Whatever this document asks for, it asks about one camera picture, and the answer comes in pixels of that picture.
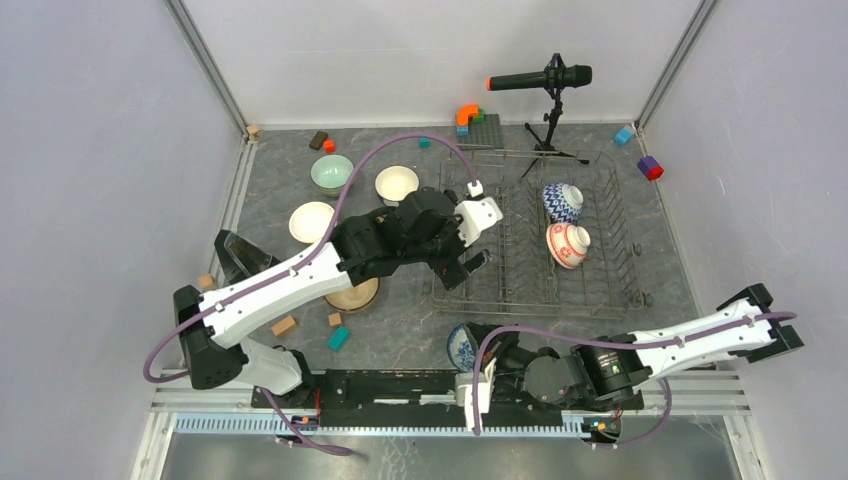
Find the blue floral white bowl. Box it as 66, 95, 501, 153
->
446, 324, 477, 373

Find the teal and white bowl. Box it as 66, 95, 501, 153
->
374, 165, 420, 207

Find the red and white bowl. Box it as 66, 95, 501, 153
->
545, 222, 591, 269

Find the blue zigzag pattern bowl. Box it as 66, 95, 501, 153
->
542, 182, 584, 224

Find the pink speckled bowl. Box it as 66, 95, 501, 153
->
324, 278, 380, 313

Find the mint green flower bowl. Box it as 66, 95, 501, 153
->
310, 154, 354, 197

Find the orange bowl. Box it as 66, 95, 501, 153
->
288, 201, 335, 244

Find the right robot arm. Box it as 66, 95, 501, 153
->
456, 283, 804, 411

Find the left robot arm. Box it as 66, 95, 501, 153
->
174, 187, 503, 408

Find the grey building block baseplate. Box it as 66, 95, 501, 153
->
456, 114, 504, 150

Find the orange curved block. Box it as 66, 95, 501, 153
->
456, 104, 480, 127

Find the brown block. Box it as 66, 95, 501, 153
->
309, 130, 329, 151

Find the teal block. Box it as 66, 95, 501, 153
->
327, 326, 350, 352

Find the tan wooden brick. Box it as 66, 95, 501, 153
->
271, 315, 298, 338

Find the light blue block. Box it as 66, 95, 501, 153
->
613, 125, 636, 146

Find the black clear-top box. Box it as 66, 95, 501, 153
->
214, 229, 280, 285

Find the purple and red block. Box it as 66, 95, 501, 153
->
637, 156, 664, 182

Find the black microphone tripod stand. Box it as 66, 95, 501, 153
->
519, 52, 590, 181

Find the black microphone orange tip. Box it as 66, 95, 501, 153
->
486, 65, 593, 91

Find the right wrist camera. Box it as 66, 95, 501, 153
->
454, 361, 496, 436

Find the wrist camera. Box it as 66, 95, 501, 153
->
454, 180, 503, 247
454, 361, 496, 436

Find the grey wire dish rack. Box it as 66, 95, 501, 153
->
432, 149, 653, 319

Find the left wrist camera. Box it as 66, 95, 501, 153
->
454, 180, 503, 247

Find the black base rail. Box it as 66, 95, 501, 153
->
273, 369, 644, 430

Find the wooden cube at wall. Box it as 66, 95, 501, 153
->
197, 274, 218, 292

